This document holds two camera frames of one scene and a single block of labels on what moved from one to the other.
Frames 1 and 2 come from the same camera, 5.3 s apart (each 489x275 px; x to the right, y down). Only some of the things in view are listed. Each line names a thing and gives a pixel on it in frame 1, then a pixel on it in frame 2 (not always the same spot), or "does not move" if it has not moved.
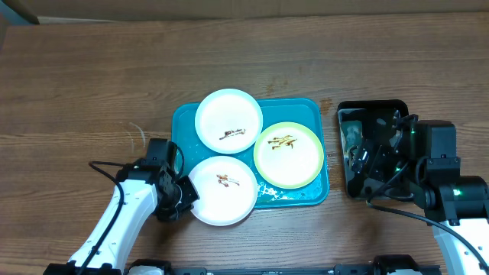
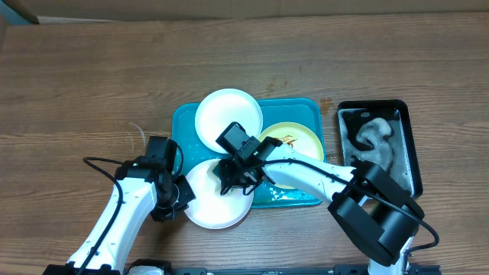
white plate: [228, 121] does not move
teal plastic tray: [306, 112] does not move
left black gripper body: [182, 195] does not move
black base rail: [385, 264] does not move
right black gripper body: [384, 165] → [237, 176]
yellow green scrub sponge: [352, 136] → [209, 170]
